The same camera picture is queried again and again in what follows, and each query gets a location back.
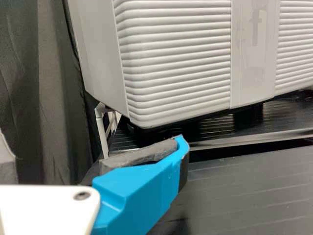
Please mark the black platform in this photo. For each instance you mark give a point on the black platform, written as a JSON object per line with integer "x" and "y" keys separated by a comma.
{"x": 244, "y": 191}
{"x": 276, "y": 117}

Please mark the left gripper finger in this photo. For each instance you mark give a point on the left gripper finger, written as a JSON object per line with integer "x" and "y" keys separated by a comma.
{"x": 137, "y": 195}

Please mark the white incubator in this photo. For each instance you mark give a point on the white incubator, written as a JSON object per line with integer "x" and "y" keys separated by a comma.
{"x": 176, "y": 61}

